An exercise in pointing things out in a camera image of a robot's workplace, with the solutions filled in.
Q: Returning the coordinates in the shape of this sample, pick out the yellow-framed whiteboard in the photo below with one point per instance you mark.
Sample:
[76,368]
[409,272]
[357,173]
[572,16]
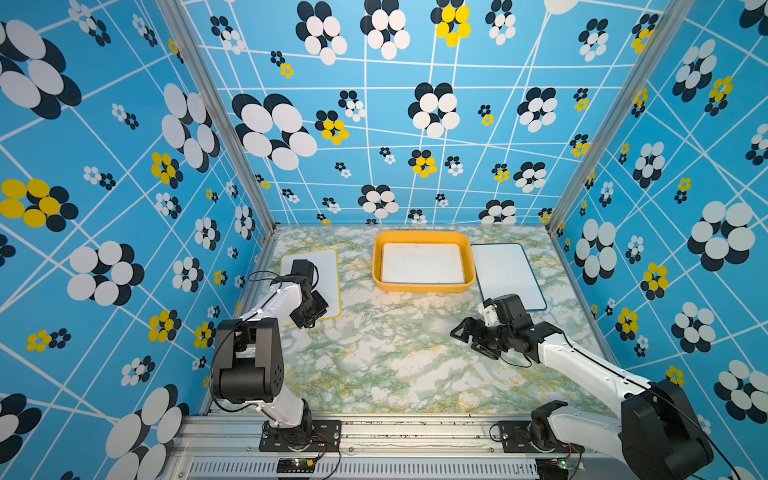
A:
[422,263]
[328,284]

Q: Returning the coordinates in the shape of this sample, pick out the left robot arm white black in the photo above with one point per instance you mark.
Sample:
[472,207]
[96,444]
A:
[248,369]

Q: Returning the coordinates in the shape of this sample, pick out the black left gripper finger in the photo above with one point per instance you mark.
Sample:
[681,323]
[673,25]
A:
[312,316]
[299,317]

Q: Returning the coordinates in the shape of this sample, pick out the aluminium front rail frame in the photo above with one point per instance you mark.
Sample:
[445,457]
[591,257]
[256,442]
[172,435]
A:
[374,447]

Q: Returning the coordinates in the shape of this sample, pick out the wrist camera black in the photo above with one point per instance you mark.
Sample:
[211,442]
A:
[506,311]
[306,271]

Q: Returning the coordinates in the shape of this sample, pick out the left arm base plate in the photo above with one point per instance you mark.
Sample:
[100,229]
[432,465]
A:
[317,437]

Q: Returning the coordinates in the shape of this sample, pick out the right green circuit board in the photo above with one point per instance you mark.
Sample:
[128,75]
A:
[552,469]

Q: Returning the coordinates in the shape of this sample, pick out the yellow plastic storage box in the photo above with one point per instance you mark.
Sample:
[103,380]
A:
[424,236]

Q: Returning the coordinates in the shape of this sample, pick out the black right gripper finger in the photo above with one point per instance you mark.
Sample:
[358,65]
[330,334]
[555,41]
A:
[469,329]
[488,351]

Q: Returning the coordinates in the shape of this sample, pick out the blue-framed whiteboard far right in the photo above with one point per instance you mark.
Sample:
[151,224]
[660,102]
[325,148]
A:
[504,268]

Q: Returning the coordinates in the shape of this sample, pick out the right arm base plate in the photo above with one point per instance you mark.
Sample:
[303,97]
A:
[520,437]

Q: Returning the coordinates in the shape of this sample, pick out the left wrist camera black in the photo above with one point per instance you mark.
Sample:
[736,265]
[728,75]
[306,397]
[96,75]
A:
[306,271]

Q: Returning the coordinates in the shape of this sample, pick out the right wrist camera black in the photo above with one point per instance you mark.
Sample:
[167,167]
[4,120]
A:
[506,311]

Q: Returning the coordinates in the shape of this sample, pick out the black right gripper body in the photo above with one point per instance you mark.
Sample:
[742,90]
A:
[497,336]

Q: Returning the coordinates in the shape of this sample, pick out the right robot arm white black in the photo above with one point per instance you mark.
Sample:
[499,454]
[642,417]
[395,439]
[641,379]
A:
[652,427]

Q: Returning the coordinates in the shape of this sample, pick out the left green circuit board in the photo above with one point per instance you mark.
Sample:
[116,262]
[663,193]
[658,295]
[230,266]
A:
[295,468]

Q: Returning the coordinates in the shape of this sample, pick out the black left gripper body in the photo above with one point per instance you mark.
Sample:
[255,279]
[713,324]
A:
[315,307]

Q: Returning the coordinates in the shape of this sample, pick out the green circuit board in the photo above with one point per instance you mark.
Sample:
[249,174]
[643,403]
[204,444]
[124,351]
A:
[295,468]
[552,469]

